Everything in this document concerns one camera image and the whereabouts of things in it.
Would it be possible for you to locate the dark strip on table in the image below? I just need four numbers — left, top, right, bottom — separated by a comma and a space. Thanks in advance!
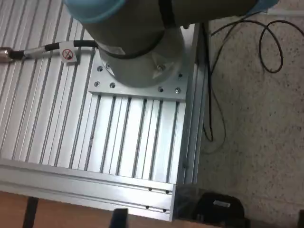
22, 196, 39, 228

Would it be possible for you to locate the aluminium robot mounting plate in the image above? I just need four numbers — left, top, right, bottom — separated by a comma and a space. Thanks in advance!
88, 25, 198, 103

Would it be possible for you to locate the looped black floor cable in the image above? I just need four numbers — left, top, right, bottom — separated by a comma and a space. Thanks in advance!
210, 10, 285, 73

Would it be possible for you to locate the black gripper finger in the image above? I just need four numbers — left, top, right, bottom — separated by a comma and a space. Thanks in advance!
111, 208, 129, 228

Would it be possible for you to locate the black robot cable metal connector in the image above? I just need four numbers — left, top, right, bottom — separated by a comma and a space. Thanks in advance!
0, 39, 98, 64

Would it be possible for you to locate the black box on floor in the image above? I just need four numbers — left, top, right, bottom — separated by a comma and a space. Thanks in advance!
177, 187, 250, 228

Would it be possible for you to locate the thin black camera cable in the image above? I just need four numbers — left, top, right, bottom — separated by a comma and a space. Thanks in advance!
201, 21, 227, 152

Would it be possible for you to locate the aluminium profile robot table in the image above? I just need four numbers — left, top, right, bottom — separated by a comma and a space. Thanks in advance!
0, 0, 211, 223

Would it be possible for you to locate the white warning tag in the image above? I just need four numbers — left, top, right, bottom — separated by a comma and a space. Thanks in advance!
61, 42, 79, 65

